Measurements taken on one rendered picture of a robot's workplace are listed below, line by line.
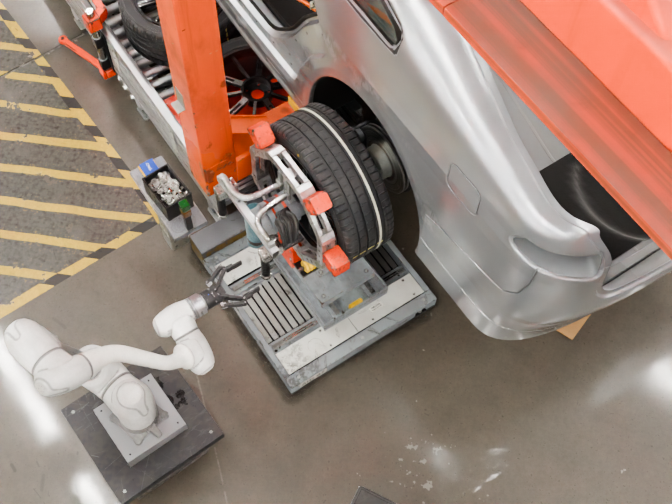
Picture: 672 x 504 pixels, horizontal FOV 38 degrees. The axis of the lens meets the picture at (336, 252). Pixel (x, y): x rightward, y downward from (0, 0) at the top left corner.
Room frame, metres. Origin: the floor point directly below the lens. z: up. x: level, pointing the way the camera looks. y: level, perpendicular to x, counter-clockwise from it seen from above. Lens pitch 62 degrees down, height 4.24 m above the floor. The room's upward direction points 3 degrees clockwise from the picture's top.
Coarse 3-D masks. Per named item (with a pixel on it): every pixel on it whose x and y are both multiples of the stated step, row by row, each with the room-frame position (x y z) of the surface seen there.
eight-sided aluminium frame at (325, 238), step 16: (272, 144) 2.17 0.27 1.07; (256, 160) 2.20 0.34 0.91; (272, 160) 2.07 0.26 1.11; (288, 160) 2.07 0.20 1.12; (256, 176) 2.20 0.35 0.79; (288, 176) 1.99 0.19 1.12; (304, 176) 2.00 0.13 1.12; (272, 192) 2.18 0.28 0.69; (304, 192) 1.93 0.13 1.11; (304, 208) 1.90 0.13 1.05; (304, 240) 1.99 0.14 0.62; (320, 240) 1.80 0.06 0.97; (304, 256) 1.90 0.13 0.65; (320, 256) 1.80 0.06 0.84
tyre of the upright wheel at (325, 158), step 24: (288, 120) 2.26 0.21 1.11; (312, 120) 2.23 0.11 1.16; (336, 120) 2.23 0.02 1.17; (288, 144) 2.14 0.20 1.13; (312, 144) 2.11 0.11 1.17; (336, 144) 2.12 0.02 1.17; (360, 144) 2.12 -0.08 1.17; (312, 168) 2.01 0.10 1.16; (336, 168) 2.02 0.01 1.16; (360, 168) 2.03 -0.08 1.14; (336, 192) 1.93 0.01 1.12; (360, 192) 1.95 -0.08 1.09; (384, 192) 1.98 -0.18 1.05; (336, 216) 1.87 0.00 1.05; (360, 216) 1.89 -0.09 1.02; (384, 216) 1.92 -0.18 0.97; (312, 240) 2.01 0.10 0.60; (360, 240) 1.84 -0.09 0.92; (384, 240) 1.91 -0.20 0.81
